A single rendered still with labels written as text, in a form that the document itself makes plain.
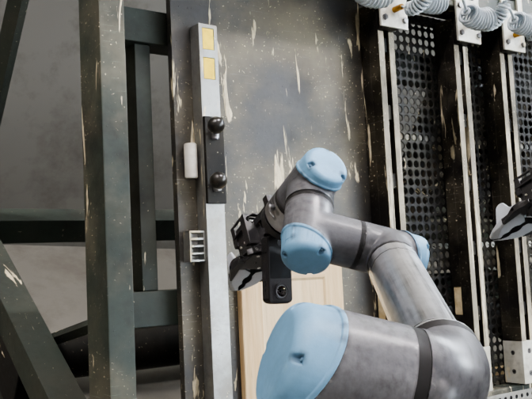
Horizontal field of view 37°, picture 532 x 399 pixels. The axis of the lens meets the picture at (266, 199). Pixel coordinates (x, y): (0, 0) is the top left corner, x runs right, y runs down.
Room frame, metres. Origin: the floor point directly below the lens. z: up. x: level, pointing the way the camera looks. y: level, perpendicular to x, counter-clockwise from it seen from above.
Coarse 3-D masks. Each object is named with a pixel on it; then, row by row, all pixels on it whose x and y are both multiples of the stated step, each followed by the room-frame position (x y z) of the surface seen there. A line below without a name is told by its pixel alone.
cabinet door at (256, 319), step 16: (336, 272) 1.82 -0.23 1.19; (256, 288) 1.66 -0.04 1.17; (304, 288) 1.74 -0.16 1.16; (320, 288) 1.77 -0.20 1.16; (336, 288) 1.80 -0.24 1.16; (240, 304) 1.62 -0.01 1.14; (256, 304) 1.64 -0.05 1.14; (272, 304) 1.67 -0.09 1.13; (288, 304) 1.70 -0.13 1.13; (320, 304) 1.76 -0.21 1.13; (336, 304) 1.78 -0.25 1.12; (240, 320) 1.60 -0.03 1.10; (256, 320) 1.62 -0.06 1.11; (272, 320) 1.65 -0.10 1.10; (240, 336) 1.59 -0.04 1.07; (256, 336) 1.60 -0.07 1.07; (240, 352) 1.58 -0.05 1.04; (256, 352) 1.59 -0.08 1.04; (256, 368) 1.57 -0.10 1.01
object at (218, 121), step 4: (216, 116) 1.62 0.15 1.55; (208, 120) 1.62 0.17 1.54; (212, 120) 1.61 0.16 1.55; (216, 120) 1.61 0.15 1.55; (220, 120) 1.61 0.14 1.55; (208, 124) 1.61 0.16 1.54; (212, 124) 1.60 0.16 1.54; (216, 124) 1.60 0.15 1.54; (220, 124) 1.61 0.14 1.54; (224, 124) 1.62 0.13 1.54; (208, 128) 1.61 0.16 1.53; (212, 128) 1.60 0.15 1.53; (216, 128) 1.60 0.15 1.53; (220, 128) 1.61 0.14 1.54; (212, 132) 1.61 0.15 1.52; (216, 132) 1.61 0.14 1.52; (220, 132) 1.62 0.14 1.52; (212, 136) 1.70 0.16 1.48; (216, 136) 1.70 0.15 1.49
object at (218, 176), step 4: (216, 172) 1.57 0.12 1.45; (220, 172) 1.57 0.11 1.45; (212, 176) 1.56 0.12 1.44; (216, 176) 1.56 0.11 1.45; (220, 176) 1.56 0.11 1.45; (224, 176) 1.57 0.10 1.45; (212, 180) 1.56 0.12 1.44; (216, 180) 1.55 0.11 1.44; (220, 180) 1.55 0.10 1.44; (224, 180) 1.56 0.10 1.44; (212, 184) 1.56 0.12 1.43; (216, 184) 1.55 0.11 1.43; (220, 184) 1.55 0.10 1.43; (224, 184) 1.56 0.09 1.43; (216, 188) 1.56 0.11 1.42; (220, 188) 1.56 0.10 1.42
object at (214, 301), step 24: (192, 48) 1.81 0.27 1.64; (216, 48) 1.82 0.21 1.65; (192, 72) 1.79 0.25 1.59; (216, 72) 1.79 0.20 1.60; (192, 96) 1.77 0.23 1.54; (216, 96) 1.77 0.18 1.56; (216, 216) 1.64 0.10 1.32; (216, 240) 1.62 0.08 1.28; (216, 264) 1.59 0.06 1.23; (216, 288) 1.57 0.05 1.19; (216, 312) 1.54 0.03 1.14; (216, 336) 1.52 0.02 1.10; (216, 360) 1.49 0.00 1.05; (216, 384) 1.47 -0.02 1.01
